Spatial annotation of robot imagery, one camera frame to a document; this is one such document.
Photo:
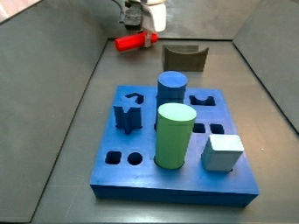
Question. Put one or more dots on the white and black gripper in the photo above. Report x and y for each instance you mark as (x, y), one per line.
(144, 15)

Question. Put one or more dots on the red hexagonal prism block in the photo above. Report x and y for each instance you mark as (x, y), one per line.
(132, 41)

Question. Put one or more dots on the black curved cradle stand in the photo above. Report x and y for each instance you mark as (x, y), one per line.
(184, 58)

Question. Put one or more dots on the dark blue cylinder peg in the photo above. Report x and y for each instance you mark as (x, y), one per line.
(171, 87)

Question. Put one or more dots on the green cylinder peg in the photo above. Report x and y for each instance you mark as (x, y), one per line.
(173, 130)

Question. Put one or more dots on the light blue square peg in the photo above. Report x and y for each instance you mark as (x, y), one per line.
(222, 152)

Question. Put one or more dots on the blue shape-sorter base block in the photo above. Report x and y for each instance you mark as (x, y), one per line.
(125, 173)

